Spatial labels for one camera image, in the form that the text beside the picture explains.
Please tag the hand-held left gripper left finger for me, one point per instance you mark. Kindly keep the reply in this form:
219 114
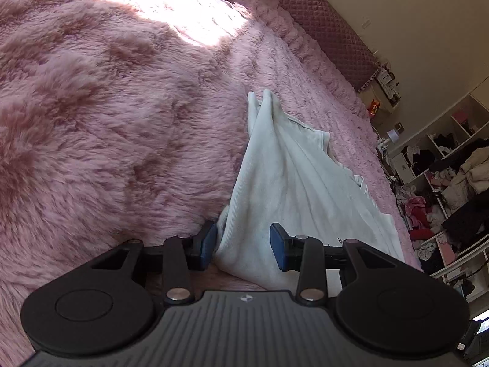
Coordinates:
208 244

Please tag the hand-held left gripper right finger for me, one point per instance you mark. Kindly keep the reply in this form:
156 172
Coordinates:
278 247

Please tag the white long-sleeve sweatshirt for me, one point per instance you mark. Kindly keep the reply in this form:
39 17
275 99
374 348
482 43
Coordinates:
275 183

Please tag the pile of pink clothes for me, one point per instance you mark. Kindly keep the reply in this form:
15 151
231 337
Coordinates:
418 212

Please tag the small white lamp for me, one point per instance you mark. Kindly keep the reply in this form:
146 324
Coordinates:
391 136

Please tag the red snack packet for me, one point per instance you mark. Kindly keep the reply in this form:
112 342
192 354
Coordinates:
374 108

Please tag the pink fluffy blanket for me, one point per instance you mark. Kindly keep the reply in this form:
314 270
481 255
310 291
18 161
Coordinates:
95 103

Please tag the white open shelf unit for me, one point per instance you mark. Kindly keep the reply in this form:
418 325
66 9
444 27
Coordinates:
450 149

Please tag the pink quilted headboard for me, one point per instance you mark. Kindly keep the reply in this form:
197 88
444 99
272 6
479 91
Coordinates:
324 26

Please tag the wall switch plate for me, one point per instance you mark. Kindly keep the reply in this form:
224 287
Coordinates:
400 126

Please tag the wall shelf with trinkets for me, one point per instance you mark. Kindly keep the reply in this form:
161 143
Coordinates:
389 84

